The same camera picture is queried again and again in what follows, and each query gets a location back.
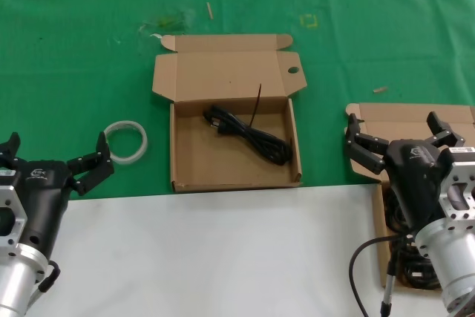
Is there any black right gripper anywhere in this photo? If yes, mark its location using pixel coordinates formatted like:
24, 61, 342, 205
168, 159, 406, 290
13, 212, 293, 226
343, 111, 466, 232

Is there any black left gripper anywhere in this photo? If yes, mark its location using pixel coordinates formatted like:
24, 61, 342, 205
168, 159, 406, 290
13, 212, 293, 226
0, 131, 115, 259

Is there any black power cable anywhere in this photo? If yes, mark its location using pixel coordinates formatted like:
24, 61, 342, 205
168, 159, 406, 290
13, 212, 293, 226
202, 82, 293, 167

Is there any open cardboard box with hole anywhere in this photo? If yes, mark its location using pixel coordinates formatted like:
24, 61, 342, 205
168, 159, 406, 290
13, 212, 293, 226
151, 33, 309, 194

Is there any clear tape roll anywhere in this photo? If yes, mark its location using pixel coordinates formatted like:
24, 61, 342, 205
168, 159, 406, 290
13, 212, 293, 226
103, 119, 150, 166

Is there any green table cloth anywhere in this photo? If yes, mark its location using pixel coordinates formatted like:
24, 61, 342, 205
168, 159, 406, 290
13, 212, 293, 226
0, 0, 475, 201

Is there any open cardboard box holding cables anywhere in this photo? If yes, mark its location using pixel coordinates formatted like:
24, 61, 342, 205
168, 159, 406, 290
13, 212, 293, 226
344, 102, 475, 290

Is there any pile of black cables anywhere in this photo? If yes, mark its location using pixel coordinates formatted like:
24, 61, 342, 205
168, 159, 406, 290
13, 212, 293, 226
381, 183, 445, 290

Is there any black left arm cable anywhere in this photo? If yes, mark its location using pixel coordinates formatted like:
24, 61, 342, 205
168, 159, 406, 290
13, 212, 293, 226
36, 260, 62, 294

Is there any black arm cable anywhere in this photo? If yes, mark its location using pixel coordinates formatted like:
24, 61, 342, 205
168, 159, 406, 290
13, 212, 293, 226
36, 260, 62, 294
348, 234, 417, 317

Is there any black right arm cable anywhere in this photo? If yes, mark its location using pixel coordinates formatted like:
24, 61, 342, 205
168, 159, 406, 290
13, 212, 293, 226
348, 234, 417, 317

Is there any silver black cable plug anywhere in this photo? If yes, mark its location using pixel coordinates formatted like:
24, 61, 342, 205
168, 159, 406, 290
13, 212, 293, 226
379, 242, 401, 317

